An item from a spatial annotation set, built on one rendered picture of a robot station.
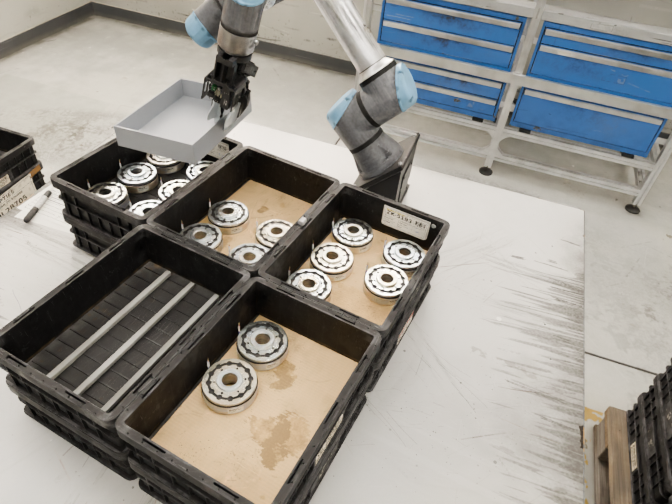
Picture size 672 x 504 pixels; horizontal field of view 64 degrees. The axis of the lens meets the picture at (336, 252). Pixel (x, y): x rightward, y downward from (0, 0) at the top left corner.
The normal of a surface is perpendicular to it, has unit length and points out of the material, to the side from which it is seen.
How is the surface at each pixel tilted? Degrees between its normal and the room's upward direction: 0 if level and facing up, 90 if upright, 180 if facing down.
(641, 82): 90
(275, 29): 90
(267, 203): 0
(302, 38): 90
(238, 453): 0
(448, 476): 0
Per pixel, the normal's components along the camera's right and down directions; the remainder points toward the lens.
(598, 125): -0.33, 0.62
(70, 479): 0.08, -0.73
